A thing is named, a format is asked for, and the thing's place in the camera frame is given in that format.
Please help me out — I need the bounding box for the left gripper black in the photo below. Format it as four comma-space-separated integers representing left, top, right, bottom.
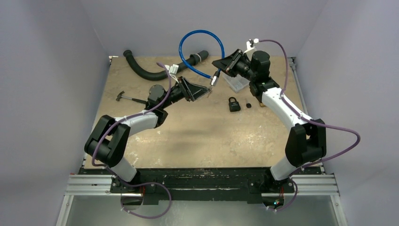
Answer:
160, 76, 209, 109

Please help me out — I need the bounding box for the blue cable lock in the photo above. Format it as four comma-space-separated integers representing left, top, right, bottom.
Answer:
178, 30, 225, 87

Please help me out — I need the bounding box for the black padlock with key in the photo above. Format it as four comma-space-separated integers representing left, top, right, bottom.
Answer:
228, 97, 241, 113

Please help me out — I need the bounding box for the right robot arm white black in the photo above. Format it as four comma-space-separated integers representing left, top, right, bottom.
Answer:
212, 49, 327, 192

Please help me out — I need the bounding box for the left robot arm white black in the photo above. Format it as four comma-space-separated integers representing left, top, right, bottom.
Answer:
84, 76, 211, 193

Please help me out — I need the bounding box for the clear plastic organizer box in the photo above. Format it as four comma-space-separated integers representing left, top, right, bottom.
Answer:
222, 73, 249, 93

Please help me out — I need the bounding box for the black claw hammer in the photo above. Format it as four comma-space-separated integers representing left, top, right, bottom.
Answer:
116, 91, 146, 104

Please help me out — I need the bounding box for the black corrugated hose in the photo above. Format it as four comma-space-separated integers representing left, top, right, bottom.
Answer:
123, 49, 210, 82

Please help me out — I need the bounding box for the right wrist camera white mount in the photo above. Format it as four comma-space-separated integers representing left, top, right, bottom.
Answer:
244, 38, 259, 54

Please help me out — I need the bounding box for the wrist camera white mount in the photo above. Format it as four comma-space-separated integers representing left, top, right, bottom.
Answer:
165, 64, 179, 82
244, 38, 259, 54

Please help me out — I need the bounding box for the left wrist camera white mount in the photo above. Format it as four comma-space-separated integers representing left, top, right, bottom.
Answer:
165, 64, 179, 82

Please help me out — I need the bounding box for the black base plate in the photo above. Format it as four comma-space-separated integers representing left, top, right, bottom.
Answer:
78, 167, 322, 207

